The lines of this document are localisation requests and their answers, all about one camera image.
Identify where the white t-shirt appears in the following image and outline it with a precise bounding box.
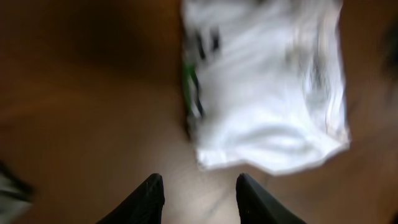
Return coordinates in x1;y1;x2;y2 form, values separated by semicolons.
181;0;350;175

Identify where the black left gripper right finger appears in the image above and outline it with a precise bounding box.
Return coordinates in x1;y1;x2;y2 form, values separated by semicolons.
236;173;306;224

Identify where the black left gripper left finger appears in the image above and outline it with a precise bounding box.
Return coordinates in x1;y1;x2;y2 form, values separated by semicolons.
97;173;165;224

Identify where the grey folded garment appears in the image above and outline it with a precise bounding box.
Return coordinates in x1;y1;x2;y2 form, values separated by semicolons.
1;161;34;224

